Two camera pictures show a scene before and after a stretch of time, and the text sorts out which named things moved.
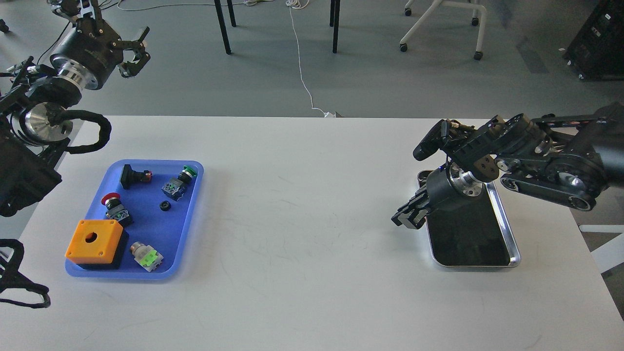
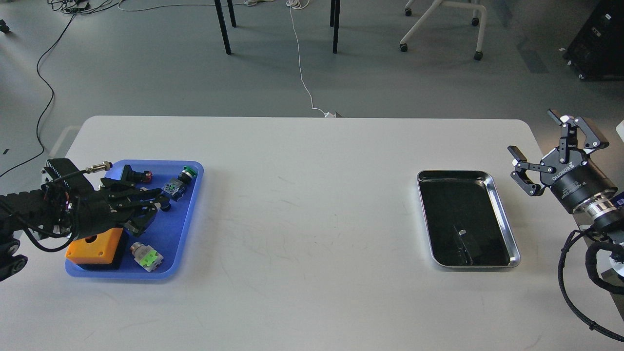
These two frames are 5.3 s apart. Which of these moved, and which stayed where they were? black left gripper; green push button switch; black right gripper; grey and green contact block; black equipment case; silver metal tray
Moved: black right gripper; black left gripper
Stayed: silver metal tray; grey and green contact block; green push button switch; black equipment case
